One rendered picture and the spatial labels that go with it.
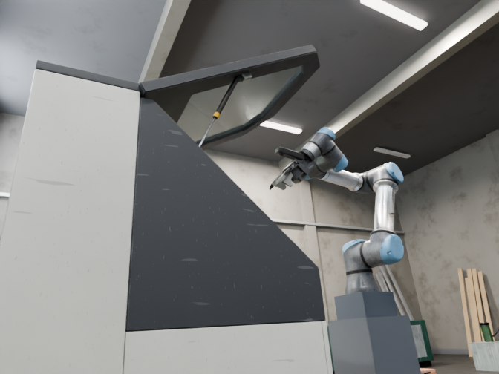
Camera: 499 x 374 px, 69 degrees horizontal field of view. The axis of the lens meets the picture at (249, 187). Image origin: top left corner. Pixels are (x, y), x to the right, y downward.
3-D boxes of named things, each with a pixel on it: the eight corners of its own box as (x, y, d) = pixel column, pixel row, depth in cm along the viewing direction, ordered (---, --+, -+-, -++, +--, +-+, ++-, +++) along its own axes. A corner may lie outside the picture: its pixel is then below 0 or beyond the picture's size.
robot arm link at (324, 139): (341, 139, 154) (328, 123, 152) (325, 156, 151) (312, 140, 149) (330, 141, 162) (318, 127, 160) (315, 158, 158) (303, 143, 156)
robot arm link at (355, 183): (359, 180, 200) (297, 159, 170) (376, 174, 192) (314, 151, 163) (362, 200, 195) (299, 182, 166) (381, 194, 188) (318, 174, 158)
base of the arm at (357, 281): (363, 295, 169) (359, 274, 173) (387, 292, 157) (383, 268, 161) (338, 296, 163) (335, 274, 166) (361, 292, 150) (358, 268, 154)
